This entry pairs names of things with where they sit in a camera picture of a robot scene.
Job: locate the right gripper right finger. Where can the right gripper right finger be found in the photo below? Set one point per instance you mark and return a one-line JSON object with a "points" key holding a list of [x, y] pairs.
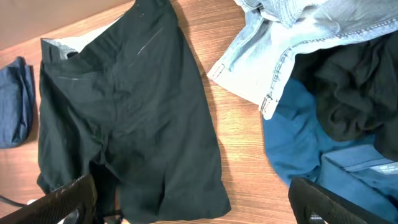
{"points": [[312, 203]]}

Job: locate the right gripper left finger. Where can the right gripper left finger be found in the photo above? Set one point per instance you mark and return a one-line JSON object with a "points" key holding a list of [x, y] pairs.
{"points": [[78, 196]]}

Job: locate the black shorts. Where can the black shorts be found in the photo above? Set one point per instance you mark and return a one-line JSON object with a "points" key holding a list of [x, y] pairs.
{"points": [[129, 108]]}

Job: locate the blue crumpled garment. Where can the blue crumpled garment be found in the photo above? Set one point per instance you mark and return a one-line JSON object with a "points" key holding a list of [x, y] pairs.
{"points": [[297, 146]]}

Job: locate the folded navy blue shorts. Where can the folded navy blue shorts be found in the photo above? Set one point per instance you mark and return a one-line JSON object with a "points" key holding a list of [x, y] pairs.
{"points": [[17, 103]]}

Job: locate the light blue denim garment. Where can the light blue denim garment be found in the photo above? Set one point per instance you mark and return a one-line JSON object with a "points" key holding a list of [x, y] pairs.
{"points": [[260, 60]]}

